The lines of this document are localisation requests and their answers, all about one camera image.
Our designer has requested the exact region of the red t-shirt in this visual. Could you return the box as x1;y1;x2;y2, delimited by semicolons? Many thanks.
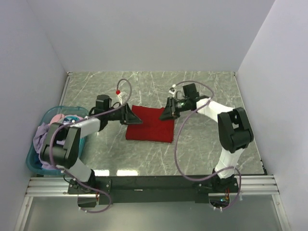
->
125;105;174;143

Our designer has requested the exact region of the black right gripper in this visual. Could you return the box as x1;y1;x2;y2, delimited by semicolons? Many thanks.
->
158;97;189;122

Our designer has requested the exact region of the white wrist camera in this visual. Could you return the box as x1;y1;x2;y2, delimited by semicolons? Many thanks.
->
116;90;127;104
168;84;177;96

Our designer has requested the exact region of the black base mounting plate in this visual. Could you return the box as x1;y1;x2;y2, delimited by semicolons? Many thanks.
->
67;176;239;207

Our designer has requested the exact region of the teal t-shirt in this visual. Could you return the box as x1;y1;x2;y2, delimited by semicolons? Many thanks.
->
63;115;83;124

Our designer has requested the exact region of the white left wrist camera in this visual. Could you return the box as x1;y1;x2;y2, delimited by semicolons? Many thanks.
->
116;90;127;104

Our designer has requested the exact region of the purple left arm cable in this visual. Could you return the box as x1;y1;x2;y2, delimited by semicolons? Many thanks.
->
49;78;132;214

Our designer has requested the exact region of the pink t-shirt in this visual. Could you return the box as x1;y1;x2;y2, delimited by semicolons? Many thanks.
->
50;114;65;124

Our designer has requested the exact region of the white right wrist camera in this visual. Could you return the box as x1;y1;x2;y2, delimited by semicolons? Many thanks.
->
168;84;177;96

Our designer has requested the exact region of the aluminium frame rail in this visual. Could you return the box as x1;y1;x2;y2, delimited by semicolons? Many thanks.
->
25;176;280;197

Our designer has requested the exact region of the lavender t-shirt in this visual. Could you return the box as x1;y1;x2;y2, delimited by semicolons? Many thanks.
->
33;123;55;170

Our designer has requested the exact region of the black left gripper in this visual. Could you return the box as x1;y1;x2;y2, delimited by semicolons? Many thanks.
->
105;103;142;125

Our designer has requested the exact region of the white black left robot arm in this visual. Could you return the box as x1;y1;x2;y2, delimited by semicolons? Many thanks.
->
39;94;142;193

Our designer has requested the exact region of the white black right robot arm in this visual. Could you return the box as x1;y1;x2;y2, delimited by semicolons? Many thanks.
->
159;80;254;192

